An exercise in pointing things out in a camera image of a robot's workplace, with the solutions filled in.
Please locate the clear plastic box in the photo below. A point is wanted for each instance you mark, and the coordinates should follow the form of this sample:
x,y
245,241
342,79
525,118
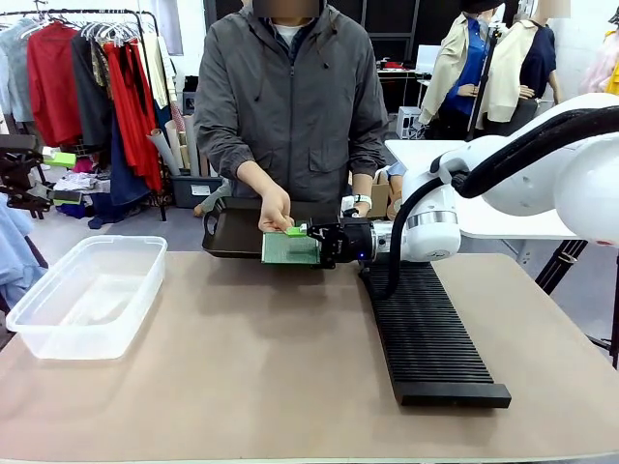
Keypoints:
x,y
87,328

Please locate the pile of clothes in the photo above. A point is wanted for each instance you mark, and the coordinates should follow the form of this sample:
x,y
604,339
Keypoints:
x,y
77,189

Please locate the long red dress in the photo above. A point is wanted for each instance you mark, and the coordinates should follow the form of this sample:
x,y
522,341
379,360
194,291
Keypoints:
x,y
130,111

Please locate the white table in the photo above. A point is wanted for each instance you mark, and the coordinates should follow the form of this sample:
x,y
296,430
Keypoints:
x,y
416,152

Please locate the person's right hand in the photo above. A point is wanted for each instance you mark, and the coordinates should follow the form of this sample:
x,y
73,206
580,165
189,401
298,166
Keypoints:
x,y
276,208

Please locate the black slotted PCB rack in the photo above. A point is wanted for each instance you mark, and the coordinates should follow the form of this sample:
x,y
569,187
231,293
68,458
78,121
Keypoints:
x,y
435,338

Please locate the light blue garment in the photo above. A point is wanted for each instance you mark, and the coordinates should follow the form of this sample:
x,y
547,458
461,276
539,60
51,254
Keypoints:
x,y
14,72

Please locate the person's left forearm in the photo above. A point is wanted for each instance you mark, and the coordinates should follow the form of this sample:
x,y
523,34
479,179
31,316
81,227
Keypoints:
x,y
362,180

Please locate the dark blue garment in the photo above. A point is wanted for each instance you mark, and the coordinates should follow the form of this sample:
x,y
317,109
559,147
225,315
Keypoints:
x,y
123,174

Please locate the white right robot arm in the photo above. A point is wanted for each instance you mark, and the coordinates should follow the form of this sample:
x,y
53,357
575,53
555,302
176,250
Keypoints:
x,y
522,198

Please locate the person's right forearm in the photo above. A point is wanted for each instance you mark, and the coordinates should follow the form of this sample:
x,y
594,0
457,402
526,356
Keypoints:
x,y
232,164

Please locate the green PCB board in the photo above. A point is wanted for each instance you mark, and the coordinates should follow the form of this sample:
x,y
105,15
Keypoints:
x,y
289,250

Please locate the dark gray garment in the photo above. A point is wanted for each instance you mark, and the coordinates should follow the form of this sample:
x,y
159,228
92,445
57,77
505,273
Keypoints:
x,y
89,96

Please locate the white monitor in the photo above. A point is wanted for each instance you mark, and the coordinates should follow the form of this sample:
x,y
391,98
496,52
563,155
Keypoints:
x,y
428,58

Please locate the person's left hand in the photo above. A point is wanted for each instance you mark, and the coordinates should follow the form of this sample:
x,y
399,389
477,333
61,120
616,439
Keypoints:
x,y
355,211

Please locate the black table leg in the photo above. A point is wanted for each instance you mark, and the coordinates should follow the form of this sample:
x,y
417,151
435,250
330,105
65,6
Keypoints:
x,y
561,266

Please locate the black metal clothes rack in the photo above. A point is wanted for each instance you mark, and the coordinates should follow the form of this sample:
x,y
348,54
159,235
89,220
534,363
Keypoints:
x,y
145,15

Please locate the pink and yellow garment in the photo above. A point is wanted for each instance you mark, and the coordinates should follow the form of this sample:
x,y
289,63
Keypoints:
x,y
599,67

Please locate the red shirt on hanger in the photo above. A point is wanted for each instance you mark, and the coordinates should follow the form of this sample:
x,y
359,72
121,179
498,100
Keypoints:
x,y
50,87

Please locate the mannequin with blue shirt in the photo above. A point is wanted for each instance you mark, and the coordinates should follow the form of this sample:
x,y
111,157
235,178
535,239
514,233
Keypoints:
x,y
454,53

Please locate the light blue fabric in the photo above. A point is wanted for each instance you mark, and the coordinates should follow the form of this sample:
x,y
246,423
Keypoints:
x,y
14,261

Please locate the white wristband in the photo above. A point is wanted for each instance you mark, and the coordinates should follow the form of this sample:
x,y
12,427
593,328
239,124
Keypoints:
x,y
362,199

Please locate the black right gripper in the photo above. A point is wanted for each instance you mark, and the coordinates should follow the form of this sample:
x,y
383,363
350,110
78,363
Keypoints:
x,y
348,241

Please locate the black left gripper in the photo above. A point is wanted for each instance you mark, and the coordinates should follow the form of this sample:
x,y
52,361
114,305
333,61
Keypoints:
x,y
19,174

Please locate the white crate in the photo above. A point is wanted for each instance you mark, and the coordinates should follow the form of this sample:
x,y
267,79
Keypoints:
x,y
408,121

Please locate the black plastic tray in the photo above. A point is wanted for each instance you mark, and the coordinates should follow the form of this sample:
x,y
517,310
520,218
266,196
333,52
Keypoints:
x,y
232,233

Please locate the gray storage bin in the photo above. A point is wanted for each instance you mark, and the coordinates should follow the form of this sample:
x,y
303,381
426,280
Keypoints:
x,y
193,191

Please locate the person in gray jacket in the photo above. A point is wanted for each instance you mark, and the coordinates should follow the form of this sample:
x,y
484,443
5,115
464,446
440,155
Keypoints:
x,y
290,121

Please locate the cardboard box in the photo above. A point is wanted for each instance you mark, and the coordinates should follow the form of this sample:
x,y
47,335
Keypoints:
x,y
379,193

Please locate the mannequin with navy shirt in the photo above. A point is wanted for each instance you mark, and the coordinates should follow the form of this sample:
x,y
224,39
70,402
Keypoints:
x,y
541,58

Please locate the black tripod pole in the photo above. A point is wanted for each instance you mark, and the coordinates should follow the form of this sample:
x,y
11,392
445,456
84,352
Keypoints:
x,y
483,72

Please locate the black chair back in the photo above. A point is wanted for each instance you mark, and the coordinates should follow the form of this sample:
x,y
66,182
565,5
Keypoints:
x,y
520,116

